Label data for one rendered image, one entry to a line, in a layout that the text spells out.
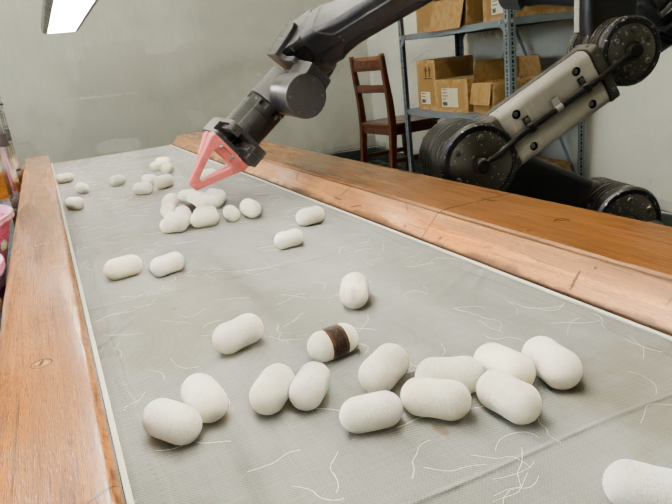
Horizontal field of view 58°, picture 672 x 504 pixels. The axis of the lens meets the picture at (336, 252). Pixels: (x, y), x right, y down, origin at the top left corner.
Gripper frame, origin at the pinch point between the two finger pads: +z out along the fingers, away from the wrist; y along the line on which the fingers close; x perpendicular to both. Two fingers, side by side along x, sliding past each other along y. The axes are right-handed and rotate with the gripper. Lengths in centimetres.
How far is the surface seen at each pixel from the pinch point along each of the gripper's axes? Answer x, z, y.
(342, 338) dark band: -2, 4, 54
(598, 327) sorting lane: 8, -7, 60
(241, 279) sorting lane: -0.8, 5.4, 35.0
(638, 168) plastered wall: 172, -143, -105
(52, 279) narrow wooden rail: -11.6, 15.6, 30.2
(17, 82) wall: -31, 10, -429
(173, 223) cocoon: -2.5, 6.0, 13.8
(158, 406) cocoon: -9, 12, 56
